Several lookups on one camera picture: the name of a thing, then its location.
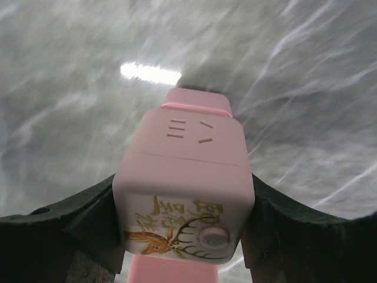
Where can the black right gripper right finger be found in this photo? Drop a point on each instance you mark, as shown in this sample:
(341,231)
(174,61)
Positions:
(286,241)

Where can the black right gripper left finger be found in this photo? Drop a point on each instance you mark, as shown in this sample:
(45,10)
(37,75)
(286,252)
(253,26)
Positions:
(74,240)

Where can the pink deer cube adapter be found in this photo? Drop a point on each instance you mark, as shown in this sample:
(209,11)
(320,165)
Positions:
(184,189)

